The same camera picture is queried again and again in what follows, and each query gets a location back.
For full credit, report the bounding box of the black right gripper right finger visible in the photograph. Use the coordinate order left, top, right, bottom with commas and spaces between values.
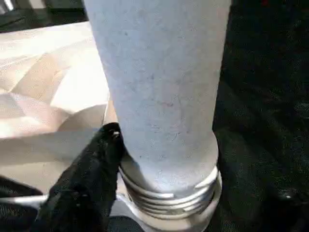
207, 166, 309, 232

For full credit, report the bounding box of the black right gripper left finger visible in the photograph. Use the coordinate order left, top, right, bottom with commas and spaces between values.
31, 122, 125, 232

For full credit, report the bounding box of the white plastic table top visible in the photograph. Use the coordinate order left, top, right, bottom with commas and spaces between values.
0, 20, 223, 232

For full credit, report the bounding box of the white plastic table leg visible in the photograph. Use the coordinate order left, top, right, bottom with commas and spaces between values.
82, 0, 233, 218

